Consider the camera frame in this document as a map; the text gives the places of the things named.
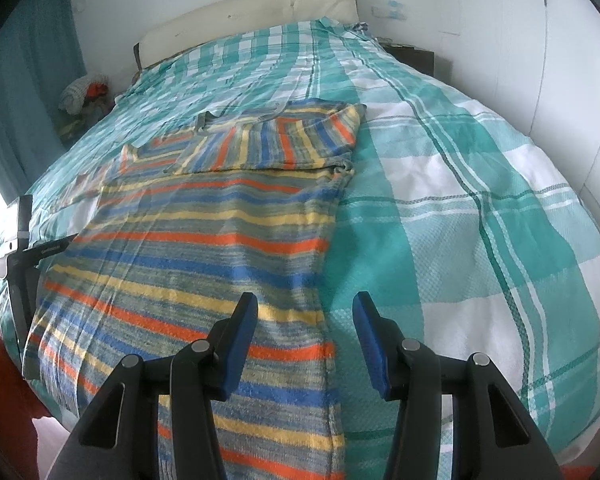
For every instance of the cream padded headboard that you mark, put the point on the cream padded headboard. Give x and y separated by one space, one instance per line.
250 20

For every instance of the pile of clothes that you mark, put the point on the pile of clothes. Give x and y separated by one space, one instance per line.
82 102

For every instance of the orange fleece clothing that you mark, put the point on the orange fleece clothing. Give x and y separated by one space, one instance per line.
5 400

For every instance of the bed with green plaid sheet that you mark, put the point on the bed with green plaid sheet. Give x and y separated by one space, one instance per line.
455 185

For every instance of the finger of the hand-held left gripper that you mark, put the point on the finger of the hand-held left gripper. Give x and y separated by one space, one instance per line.
52 247

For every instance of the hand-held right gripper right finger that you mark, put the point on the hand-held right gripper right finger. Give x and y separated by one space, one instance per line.
372 350

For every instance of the blue wall stickers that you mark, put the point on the blue wall stickers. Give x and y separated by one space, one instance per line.
390 11

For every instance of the dark nightstand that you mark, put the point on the dark nightstand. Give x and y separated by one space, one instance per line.
412 57

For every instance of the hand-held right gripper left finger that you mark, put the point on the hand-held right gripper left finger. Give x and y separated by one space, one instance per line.
237 345

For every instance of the striped knit sweater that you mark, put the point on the striped knit sweater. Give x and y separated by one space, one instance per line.
190 240

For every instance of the teal curtain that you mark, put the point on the teal curtain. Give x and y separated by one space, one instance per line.
30 85

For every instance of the white wardrobe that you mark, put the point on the white wardrobe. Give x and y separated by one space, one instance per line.
545 60

